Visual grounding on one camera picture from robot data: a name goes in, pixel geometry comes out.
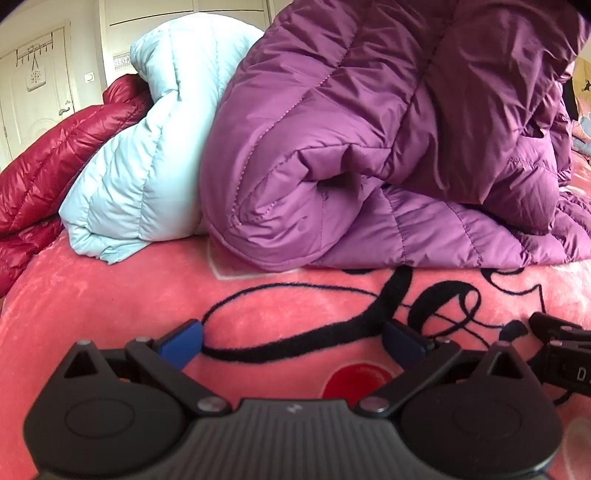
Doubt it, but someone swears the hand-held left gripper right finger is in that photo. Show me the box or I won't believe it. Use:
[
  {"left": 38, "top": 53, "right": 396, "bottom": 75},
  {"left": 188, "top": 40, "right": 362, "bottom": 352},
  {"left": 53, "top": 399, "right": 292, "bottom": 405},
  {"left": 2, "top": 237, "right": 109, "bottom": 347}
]
[{"left": 358, "top": 319, "right": 529, "bottom": 418}]

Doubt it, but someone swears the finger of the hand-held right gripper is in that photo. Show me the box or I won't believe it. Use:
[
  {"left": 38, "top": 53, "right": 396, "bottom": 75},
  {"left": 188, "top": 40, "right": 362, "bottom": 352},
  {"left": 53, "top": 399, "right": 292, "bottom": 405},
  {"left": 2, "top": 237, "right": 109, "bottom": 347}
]
[{"left": 529, "top": 312, "right": 591, "bottom": 343}]

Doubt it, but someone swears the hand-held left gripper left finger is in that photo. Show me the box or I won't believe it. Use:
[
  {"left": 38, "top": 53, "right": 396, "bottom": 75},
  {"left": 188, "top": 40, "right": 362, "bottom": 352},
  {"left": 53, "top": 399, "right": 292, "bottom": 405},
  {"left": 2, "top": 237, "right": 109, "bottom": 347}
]
[{"left": 62, "top": 319, "right": 232, "bottom": 418}]

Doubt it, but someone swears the purple down jacket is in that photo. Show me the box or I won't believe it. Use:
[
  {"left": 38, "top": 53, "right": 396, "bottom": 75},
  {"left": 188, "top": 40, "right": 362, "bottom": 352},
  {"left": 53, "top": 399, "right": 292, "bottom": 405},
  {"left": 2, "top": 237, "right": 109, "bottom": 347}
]
[{"left": 199, "top": 0, "right": 591, "bottom": 271}]

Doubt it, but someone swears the pink printed blanket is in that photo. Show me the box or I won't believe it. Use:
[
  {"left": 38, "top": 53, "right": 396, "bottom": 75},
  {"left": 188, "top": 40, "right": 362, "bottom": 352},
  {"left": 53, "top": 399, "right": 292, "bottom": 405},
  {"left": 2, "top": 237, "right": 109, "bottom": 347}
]
[{"left": 0, "top": 157, "right": 591, "bottom": 480}]

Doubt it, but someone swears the light blue down jacket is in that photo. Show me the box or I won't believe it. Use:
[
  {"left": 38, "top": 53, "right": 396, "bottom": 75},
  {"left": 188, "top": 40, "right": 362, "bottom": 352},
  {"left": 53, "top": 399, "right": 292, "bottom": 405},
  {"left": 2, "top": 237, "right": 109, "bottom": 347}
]
[{"left": 59, "top": 21, "right": 266, "bottom": 265}]

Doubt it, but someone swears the red down jacket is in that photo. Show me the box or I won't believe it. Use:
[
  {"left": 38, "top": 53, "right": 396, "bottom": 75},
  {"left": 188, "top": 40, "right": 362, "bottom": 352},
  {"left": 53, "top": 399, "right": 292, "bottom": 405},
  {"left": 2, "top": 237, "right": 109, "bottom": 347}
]
[{"left": 0, "top": 74, "right": 153, "bottom": 298}]

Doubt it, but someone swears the yellow headboard cover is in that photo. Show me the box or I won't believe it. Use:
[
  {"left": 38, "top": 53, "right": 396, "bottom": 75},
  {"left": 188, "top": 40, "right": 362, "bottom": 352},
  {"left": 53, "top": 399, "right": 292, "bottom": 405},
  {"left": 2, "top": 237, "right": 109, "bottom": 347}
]
[{"left": 566, "top": 58, "right": 591, "bottom": 121}]

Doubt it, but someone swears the white door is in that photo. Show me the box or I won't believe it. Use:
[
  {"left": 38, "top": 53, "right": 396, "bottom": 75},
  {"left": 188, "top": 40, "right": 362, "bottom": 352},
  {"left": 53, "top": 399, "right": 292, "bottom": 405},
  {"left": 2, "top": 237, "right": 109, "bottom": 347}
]
[{"left": 0, "top": 21, "right": 77, "bottom": 169}]

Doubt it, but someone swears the white hanging bag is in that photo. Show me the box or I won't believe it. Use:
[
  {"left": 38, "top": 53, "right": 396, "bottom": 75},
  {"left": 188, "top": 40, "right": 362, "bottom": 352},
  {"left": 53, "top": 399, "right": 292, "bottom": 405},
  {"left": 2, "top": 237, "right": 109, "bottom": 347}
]
[{"left": 25, "top": 62, "right": 47, "bottom": 90}]

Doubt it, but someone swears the door hook rack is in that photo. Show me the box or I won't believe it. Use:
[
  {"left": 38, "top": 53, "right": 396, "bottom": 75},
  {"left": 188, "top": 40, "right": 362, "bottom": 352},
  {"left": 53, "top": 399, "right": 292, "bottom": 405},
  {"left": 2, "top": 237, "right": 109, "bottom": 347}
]
[{"left": 16, "top": 44, "right": 54, "bottom": 65}]

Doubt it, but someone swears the white wardrobe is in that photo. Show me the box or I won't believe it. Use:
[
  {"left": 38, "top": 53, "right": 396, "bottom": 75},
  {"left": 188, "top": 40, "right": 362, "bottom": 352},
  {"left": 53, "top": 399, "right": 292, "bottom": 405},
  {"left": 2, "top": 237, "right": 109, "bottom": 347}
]
[{"left": 99, "top": 0, "right": 273, "bottom": 86}]

